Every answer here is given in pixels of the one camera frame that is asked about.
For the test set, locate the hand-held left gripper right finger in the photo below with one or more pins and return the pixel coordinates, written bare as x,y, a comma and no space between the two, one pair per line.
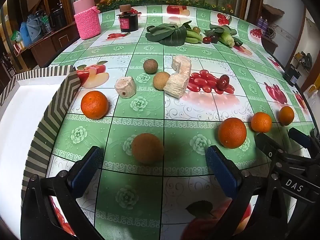
220,170

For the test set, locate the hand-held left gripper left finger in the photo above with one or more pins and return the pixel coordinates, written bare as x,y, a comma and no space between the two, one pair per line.
86,172

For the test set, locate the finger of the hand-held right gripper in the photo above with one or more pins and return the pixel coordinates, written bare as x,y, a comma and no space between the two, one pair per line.
300,136
267,145

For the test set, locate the small orange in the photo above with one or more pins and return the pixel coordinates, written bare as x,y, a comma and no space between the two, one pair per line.
261,122
286,115

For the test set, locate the large orange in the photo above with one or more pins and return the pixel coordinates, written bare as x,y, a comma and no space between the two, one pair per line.
94,104
232,132

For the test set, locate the large brown round fruit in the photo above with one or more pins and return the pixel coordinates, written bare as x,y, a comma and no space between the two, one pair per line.
147,150

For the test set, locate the striped white cardboard box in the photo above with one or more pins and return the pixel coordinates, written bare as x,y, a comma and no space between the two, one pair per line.
20,120

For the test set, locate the beige foam block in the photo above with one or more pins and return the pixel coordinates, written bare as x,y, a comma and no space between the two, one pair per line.
176,86
182,66

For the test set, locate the tan round fruit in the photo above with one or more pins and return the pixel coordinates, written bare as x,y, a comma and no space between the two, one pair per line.
160,80

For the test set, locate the white plastic bag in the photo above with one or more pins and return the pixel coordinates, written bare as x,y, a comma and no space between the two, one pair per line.
314,93

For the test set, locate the black small device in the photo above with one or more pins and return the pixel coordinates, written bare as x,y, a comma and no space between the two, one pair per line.
292,76

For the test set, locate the dark red dried fruit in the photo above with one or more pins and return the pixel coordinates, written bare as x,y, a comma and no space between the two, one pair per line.
222,82

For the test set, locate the green floral printed tablecloth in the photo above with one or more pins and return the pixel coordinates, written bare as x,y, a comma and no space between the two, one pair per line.
150,112

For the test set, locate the low wooden side cabinet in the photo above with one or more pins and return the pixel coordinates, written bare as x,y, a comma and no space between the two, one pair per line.
270,45

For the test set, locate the bok choy with cherries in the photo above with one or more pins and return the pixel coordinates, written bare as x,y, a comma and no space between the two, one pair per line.
226,38

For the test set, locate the purple bottle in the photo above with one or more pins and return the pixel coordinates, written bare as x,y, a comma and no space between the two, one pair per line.
260,23
266,23

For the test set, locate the dark red cherry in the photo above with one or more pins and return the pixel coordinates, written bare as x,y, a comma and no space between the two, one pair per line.
207,39
214,38

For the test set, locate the dark brown round fruit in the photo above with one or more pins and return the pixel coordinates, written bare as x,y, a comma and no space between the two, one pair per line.
150,66

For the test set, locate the light green vegetable stalks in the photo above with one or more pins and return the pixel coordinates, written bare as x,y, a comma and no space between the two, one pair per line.
193,37

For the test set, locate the brown wooden cabinet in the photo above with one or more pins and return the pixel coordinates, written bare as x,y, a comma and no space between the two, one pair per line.
50,45

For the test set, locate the dark green leafy vegetable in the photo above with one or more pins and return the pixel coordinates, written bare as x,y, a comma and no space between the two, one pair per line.
170,35

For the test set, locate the pink bottle with knit sleeve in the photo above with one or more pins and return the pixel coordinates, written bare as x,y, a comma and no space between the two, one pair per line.
87,22

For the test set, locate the blue plastic jug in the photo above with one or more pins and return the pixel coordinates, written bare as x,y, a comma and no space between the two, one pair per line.
25,33

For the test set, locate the grey blue kettle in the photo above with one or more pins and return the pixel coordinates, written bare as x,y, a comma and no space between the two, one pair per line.
35,27

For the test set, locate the black kettle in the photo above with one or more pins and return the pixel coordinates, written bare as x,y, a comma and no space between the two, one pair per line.
57,18

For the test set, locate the dark jar with cork lid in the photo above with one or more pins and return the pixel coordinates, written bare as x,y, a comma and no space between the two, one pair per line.
128,21

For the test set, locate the brown wall shelf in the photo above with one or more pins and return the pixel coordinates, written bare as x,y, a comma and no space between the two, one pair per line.
273,10

